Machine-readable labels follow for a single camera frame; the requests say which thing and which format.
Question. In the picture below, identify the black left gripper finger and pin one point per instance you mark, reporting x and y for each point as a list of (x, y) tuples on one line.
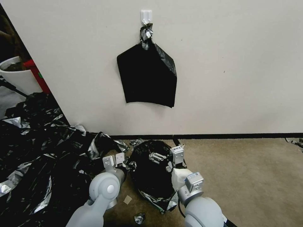
[(132, 166)]

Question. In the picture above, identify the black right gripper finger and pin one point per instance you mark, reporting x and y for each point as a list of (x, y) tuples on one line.
[(181, 145), (157, 158)]

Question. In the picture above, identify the black bag lined trash bin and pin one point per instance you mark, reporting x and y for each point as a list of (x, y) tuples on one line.
[(151, 179)]

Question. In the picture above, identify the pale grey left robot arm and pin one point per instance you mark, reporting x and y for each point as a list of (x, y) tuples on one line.
[(104, 189)]

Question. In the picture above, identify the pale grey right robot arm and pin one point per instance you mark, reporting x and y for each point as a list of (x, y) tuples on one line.
[(201, 208)]

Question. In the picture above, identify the small crumpled black bag scrap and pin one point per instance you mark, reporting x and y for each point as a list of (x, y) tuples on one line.
[(139, 218)]

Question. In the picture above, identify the black hanging trash bag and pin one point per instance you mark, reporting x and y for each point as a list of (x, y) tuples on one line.
[(146, 78)]

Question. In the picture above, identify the pile of black trash bags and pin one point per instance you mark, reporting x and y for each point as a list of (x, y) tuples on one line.
[(40, 151)]

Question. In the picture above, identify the small brown paper scrap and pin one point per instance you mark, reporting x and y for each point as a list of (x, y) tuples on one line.
[(127, 199)]

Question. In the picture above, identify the black baseboard strip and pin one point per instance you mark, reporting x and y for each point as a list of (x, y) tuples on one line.
[(236, 136)]

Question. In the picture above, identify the red box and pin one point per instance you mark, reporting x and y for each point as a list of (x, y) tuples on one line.
[(39, 76)]

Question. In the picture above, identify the black tripod leg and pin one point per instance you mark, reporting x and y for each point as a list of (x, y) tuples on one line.
[(13, 87)]

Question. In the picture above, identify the white round planter pot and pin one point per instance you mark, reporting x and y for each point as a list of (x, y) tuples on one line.
[(17, 75)]

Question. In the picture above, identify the dark potted plant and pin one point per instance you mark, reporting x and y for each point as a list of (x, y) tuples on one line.
[(10, 45)]

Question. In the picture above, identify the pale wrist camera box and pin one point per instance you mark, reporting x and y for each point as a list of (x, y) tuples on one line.
[(177, 154), (120, 157)]

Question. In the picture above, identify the white adhesive wall hook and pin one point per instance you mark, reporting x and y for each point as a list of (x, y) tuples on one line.
[(146, 16)]

